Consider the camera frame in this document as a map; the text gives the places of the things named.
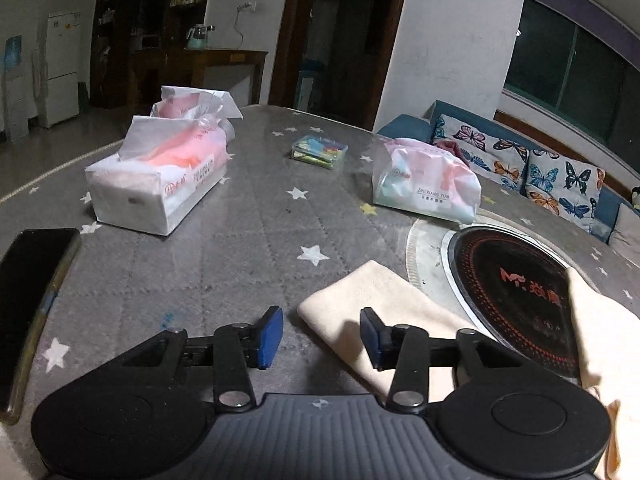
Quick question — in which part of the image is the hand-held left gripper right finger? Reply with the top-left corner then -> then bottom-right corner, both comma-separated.
360,307 -> 538,413

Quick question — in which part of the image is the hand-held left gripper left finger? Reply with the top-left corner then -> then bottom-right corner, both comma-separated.
102,306 -> 284,413

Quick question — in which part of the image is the cream fleece garment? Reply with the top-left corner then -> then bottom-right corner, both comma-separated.
297,260 -> 640,480

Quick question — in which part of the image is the black round induction cooktop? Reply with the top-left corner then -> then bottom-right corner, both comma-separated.
440,226 -> 591,386

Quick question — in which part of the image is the pink green tissue pack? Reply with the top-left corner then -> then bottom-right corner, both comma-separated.
371,137 -> 482,224

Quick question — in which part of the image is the pink white open tissue pack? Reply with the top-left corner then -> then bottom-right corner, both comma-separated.
151,85 -> 244,141
84,114 -> 233,236

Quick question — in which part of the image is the small clear colourful box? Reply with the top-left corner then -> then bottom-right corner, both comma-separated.
291,133 -> 349,169

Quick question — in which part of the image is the pink cloth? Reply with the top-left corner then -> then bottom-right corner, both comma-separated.
434,139 -> 473,166

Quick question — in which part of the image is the blue corner sofa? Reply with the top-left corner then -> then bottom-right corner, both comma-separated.
376,100 -> 640,246

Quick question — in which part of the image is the butterfly pillow with pink butterflies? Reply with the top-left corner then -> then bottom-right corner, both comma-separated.
432,114 -> 531,193

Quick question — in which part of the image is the black smartphone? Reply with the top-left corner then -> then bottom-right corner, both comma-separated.
0,227 -> 82,426

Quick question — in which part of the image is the butterfly pillow with blue butterflies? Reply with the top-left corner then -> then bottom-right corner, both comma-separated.
522,152 -> 606,233

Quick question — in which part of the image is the grey pillow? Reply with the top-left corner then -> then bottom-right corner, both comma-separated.
611,204 -> 640,256

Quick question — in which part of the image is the dark wooden sideboard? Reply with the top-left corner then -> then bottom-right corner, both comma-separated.
125,47 -> 269,111

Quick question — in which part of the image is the green glass kettle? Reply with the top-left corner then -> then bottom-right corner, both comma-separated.
185,24 -> 217,52

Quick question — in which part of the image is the dark window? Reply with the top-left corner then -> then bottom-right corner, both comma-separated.
502,0 -> 640,146

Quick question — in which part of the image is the white refrigerator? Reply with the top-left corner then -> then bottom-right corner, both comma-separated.
36,11 -> 82,129

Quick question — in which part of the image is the white water dispenser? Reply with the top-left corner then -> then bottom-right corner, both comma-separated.
1,35 -> 32,142

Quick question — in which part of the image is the dark shelf cabinet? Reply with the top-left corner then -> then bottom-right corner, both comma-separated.
90,0 -> 216,111

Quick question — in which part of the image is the dark wooden door frame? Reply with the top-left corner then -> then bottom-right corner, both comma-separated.
269,0 -> 413,131

